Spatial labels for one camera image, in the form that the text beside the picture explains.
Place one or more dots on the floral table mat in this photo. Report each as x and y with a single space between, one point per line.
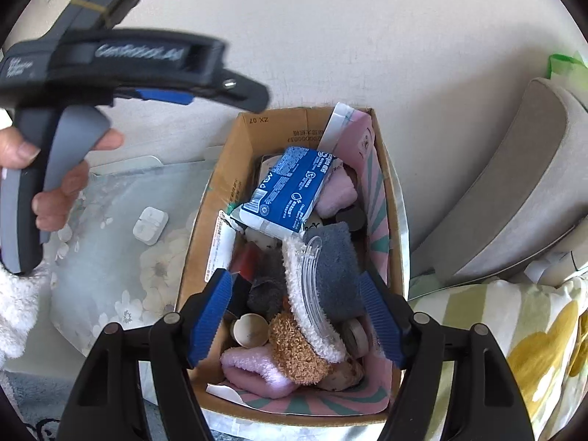
115 257

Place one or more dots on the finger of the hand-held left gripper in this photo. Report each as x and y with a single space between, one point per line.
248 94
165 97

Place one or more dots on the white cloth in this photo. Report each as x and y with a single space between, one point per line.
542 266

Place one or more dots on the large grey cushion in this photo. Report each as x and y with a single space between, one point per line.
505 183

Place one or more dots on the grey printed cloth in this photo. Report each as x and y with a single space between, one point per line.
36 404

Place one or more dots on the clear plastic sock hanger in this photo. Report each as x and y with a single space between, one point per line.
312 285

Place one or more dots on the blue white wipes packet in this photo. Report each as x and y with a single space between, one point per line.
289 188

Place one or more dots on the yellow green floral blanket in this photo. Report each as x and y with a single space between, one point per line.
528 330

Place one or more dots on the dark grey fuzzy sock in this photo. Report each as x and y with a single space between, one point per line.
266 289

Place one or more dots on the black round lid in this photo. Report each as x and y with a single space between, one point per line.
351 218

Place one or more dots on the beige fuzzy sock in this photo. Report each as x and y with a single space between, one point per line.
342 375

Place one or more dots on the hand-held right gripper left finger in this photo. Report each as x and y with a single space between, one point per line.
211 321

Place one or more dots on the brown cardboard box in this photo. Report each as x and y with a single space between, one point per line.
257 133

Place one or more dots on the dark red box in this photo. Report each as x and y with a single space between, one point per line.
248 259

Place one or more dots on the white item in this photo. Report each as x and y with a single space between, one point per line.
330 266

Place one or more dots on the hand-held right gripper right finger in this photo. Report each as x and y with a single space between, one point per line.
381 321

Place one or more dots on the round wooden lid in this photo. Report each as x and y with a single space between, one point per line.
356 336

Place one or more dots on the brown fuzzy sock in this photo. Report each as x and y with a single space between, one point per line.
294 353

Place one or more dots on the person's left hand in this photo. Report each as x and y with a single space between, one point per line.
59 200

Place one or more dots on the green tissue pack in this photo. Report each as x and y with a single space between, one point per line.
567 66

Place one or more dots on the white earbud case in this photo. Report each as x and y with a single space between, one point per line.
150 225

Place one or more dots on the small wooden cup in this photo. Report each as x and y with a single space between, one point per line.
250 330

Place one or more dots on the pink fuzzy sock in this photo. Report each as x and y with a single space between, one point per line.
337 193
252 370

